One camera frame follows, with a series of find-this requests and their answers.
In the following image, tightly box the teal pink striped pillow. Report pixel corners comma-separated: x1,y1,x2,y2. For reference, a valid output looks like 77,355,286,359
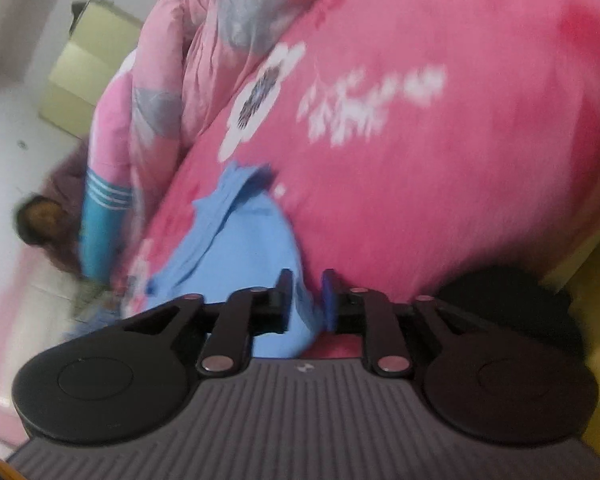
79,52,136,284

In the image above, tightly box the white pink bed headboard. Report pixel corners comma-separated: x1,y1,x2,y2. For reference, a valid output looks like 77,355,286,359
0,247,78,446

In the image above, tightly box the pink floral bed blanket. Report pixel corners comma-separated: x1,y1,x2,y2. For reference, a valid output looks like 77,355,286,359
114,0,600,361

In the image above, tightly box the pile of jeans and plaid clothes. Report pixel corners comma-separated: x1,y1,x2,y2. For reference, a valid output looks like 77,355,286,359
64,278,123,340

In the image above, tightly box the person in maroon jacket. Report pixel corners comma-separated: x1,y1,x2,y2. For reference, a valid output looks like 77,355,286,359
14,139,88,276

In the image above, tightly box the light blue t-shirt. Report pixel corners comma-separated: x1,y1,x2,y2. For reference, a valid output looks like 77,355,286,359
144,162,323,359

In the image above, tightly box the pale yellow wardrobe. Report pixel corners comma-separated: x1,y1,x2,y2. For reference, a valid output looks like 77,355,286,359
38,0,142,138

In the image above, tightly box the pink grey quilt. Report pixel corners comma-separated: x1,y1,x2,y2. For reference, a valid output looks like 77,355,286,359
86,0,351,241

